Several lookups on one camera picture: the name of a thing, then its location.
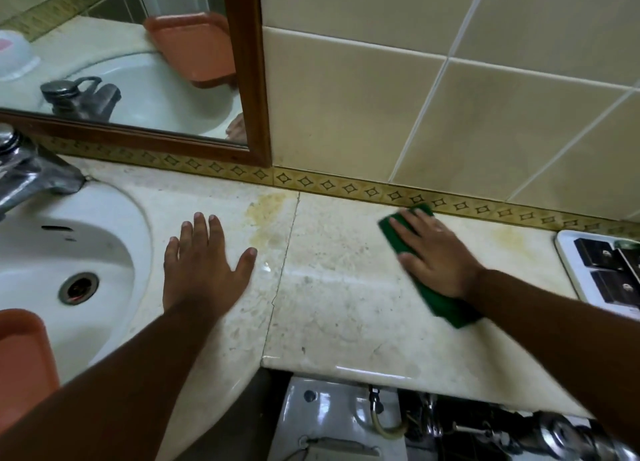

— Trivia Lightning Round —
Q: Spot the person's right hand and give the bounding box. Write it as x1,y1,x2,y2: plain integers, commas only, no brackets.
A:
388,208,486,301

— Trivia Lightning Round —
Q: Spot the person's left hand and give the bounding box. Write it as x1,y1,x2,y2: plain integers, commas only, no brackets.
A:
162,212,258,324

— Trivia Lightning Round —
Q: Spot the green scouring pad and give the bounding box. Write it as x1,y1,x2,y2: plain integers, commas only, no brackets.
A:
377,204,484,330

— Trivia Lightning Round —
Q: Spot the person's left forearm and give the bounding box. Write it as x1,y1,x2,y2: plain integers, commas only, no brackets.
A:
0,308,231,461

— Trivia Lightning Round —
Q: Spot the person's right forearm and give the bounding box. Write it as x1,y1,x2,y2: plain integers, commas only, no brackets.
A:
467,268,640,454

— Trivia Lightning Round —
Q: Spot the metal sink drain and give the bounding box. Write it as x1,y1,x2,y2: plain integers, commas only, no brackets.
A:
58,272,100,306

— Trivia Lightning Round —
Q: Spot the white ceramic sink basin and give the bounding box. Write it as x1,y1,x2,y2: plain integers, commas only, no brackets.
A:
0,178,153,384

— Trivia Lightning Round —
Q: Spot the white plastic tray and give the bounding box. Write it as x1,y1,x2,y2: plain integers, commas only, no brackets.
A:
554,229,640,321

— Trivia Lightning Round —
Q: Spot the chrome sink faucet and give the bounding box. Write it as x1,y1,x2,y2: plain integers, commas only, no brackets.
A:
0,123,87,221

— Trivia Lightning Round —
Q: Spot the wood framed mirror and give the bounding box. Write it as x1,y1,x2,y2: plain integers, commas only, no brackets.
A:
0,0,273,167

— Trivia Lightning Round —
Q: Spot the white toilet tank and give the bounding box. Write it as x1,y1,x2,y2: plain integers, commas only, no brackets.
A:
267,376,417,461

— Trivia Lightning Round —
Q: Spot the orange plastic tray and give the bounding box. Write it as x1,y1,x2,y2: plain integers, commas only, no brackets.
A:
0,309,61,434

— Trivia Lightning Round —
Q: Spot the chrome pipe fitting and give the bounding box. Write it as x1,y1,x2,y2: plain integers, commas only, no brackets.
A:
515,410,640,461

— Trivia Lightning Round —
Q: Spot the beige flexible hose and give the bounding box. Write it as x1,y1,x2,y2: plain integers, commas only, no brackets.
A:
367,386,410,440

